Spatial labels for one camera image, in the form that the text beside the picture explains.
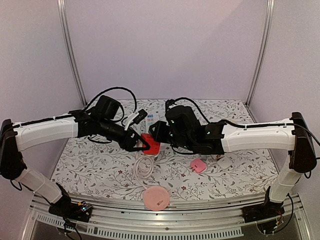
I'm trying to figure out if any white multicolour power strip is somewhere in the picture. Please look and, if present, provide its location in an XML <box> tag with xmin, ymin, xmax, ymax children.
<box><xmin>145</xmin><ymin>111</ymin><xmax>160</xmax><ymax>133</ymax></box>

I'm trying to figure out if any white cube adapter red print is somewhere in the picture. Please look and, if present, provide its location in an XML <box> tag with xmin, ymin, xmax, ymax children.
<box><xmin>210</xmin><ymin>154</ymin><xmax>224</xmax><ymax>161</ymax></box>

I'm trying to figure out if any aluminium front rail frame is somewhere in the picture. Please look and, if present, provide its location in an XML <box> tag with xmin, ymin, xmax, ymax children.
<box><xmin>21</xmin><ymin>194</ymin><xmax>315</xmax><ymax>240</ymax></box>

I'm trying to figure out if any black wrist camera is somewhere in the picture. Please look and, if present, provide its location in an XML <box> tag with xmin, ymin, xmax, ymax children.
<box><xmin>124</xmin><ymin>109</ymin><xmax>148</xmax><ymax>131</ymax></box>
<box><xmin>165</xmin><ymin>99</ymin><xmax>178</xmax><ymax>112</ymax></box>

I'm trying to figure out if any red cube socket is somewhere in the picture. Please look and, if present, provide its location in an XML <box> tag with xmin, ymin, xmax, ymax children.
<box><xmin>141</xmin><ymin>133</ymin><xmax>161</xmax><ymax>155</ymax></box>

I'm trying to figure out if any aluminium left corner post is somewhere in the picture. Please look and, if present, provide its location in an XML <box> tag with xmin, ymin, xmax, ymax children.
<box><xmin>57</xmin><ymin>0</ymin><xmax>87</xmax><ymax>106</ymax></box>

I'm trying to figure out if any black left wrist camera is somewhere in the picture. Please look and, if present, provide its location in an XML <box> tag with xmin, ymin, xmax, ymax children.
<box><xmin>124</xmin><ymin>109</ymin><xmax>148</xmax><ymax>131</ymax></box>

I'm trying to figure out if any pink plug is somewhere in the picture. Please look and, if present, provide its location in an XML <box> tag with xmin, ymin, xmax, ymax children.
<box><xmin>189</xmin><ymin>158</ymin><xmax>207</xmax><ymax>174</ymax></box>

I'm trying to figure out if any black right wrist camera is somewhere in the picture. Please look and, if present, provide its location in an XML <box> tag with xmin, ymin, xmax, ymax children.
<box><xmin>165</xmin><ymin>99</ymin><xmax>178</xmax><ymax>112</ymax></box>

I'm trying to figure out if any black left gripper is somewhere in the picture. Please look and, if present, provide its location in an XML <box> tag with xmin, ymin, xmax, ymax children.
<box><xmin>97</xmin><ymin>117</ymin><xmax>150</xmax><ymax>151</ymax></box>

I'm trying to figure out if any aluminium corner post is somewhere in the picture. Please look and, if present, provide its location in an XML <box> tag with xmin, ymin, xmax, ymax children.
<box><xmin>57</xmin><ymin>0</ymin><xmax>87</xmax><ymax>106</ymax></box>
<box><xmin>245</xmin><ymin>0</ymin><xmax>275</xmax><ymax>108</ymax></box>

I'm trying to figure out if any pink coiled cable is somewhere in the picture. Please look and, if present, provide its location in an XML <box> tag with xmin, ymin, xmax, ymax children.
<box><xmin>133</xmin><ymin>152</ymin><xmax>160</xmax><ymax>193</ymax></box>

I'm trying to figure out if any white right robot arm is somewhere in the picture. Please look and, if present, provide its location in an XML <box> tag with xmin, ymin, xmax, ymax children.
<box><xmin>148</xmin><ymin>105</ymin><xmax>318</xmax><ymax>218</ymax></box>

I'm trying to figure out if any round pink socket base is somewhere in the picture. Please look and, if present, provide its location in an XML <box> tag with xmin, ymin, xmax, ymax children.
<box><xmin>143</xmin><ymin>186</ymin><xmax>170</xmax><ymax>212</ymax></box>

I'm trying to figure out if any aluminium right corner post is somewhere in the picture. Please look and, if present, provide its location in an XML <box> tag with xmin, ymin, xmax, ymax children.
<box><xmin>245</xmin><ymin>0</ymin><xmax>275</xmax><ymax>108</ymax></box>

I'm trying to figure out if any floral patterned table mat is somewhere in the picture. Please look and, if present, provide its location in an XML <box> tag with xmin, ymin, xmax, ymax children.
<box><xmin>49</xmin><ymin>99</ymin><xmax>281</xmax><ymax>202</ymax></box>

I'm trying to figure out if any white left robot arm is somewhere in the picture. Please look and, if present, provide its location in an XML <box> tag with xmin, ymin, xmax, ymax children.
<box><xmin>0</xmin><ymin>95</ymin><xmax>150</xmax><ymax>217</ymax></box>

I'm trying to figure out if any white plug adapter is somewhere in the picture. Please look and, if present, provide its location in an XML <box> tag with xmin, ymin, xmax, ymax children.
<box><xmin>216</xmin><ymin>156</ymin><xmax>233</xmax><ymax>169</ymax></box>

